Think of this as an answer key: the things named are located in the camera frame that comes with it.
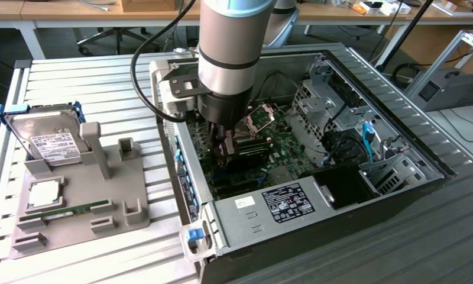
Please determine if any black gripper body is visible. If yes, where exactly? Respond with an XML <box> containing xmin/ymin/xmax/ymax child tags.
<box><xmin>196</xmin><ymin>88</ymin><xmax>255</xmax><ymax>130</ymax></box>

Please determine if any black installed RAM stick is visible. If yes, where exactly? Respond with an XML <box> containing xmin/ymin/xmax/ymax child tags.
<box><xmin>236</xmin><ymin>138</ymin><xmax>274</xmax><ymax>156</ymax></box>

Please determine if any metal socket cover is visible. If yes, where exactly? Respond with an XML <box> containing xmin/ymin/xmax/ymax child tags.
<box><xmin>243</xmin><ymin>102</ymin><xmax>278</xmax><ymax>137</ymax></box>

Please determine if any green Dell motherboard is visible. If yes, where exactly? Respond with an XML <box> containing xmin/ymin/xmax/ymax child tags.
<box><xmin>184</xmin><ymin>112</ymin><xmax>320</xmax><ymax>201</ymax></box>

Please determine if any silver chipset heatsink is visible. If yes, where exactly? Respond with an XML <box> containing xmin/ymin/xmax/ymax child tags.
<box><xmin>268</xmin><ymin>165</ymin><xmax>295</xmax><ymax>183</ymax></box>

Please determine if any silver metal disk bay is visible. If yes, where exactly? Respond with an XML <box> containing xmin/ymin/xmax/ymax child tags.
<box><xmin>294</xmin><ymin>77</ymin><xmax>382</xmax><ymax>140</ymax></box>

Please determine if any silver power supply unit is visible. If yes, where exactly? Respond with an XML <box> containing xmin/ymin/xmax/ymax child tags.
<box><xmin>212</xmin><ymin>174</ymin><xmax>335</xmax><ymax>249</ymax></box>

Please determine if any blue case latch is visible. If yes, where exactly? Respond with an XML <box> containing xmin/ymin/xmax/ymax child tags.
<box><xmin>184</xmin><ymin>228</ymin><xmax>203</xmax><ymax>243</ymax></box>

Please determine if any black office chair base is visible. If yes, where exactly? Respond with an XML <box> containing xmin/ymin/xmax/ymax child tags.
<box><xmin>76</xmin><ymin>26</ymin><xmax>162</xmax><ymax>56</ymax></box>

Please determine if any grey parts rack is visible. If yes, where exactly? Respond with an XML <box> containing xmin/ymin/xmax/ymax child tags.
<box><xmin>8</xmin><ymin>121</ymin><xmax>152</xmax><ymax>260</ymax></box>

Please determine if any brown cardboard box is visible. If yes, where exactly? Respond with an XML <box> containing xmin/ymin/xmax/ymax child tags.
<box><xmin>120</xmin><ymin>0</ymin><xmax>183</xmax><ymax>12</ymax></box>

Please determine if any hard disk in blue carrier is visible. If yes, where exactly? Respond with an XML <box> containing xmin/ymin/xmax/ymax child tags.
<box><xmin>0</xmin><ymin>100</ymin><xmax>92</xmax><ymax>168</ymax></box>

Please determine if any wooden desk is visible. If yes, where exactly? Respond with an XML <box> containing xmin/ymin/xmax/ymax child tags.
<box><xmin>298</xmin><ymin>0</ymin><xmax>473</xmax><ymax>36</ymax></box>
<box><xmin>0</xmin><ymin>0</ymin><xmax>202</xmax><ymax>60</ymax></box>

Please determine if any black open PC case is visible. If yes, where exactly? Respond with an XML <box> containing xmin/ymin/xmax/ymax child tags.
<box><xmin>148</xmin><ymin>42</ymin><xmax>459</xmax><ymax>284</ymax></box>

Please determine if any silver perforated drive cage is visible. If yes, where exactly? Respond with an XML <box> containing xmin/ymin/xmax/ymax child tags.
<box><xmin>359</xmin><ymin>152</ymin><xmax>447</xmax><ymax>196</ymax></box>

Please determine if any green RAM stick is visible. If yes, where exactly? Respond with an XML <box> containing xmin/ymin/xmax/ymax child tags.
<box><xmin>19</xmin><ymin>199</ymin><xmax>111</xmax><ymax>223</ymax></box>

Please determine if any silver CPU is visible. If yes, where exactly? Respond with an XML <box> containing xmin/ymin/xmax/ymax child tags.
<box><xmin>27</xmin><ymin>180</ymin><xmax>63</xmax><ymax>208</ymax></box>

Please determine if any white box with black inlay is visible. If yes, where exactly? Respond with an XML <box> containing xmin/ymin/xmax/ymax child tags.
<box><xmin>359</xmin><ymin>1</ymin><xmax>384</xmax><ymax>15</ymax></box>

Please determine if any black stand pole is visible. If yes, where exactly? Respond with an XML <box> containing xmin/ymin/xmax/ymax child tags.
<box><xmin>374</xmin><ymin>0</ymin><xmax>436</xmax><ymax>72</ymax></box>

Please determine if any grey computer tower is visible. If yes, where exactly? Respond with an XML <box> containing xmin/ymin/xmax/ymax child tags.
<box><xmin>418</xmin><ymin>69</ymin><xmax>473</xmax><ymax>112</ymax></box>

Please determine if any brown wooden panel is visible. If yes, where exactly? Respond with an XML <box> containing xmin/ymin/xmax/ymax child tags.
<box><xmin>380</xmin><ymin>25</ymin><xmax>473</xmax><ymax>67</ymax></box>

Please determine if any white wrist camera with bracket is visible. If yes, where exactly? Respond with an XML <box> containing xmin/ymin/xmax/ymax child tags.
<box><xmin>158</xmin><ymin>75</ymin><xmax>206</xmax><ymax>119</ymax></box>

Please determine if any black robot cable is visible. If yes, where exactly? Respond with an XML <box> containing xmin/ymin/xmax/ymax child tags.
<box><xmin>130</xmin><ymin>0</ymin><xmax>200</xmax><ymax>122</ymax></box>

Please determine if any black wire bundle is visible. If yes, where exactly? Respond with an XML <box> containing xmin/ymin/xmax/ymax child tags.
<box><xmin>322</xmin><ymin>130</ymin><xmax>368</xmax><ymax>166</ymax></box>

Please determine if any blue wire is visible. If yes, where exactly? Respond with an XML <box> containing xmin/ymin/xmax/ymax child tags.
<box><xmin>363</xmin><ymin>121</ymin><xmax>380</xmax><ymax>163</ymax></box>

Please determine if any black coiled cable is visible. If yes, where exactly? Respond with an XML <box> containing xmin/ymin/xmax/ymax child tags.
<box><xmin>391</xmin><ymin>62</ymin><xmax>427</xmax><ymax>87</ymax></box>

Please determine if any aluminium profile frame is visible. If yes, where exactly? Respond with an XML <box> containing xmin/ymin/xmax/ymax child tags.
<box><xmin>404</xmin><ymin>29</ymin><xmax>473</xmax><ymax>98</ymax></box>

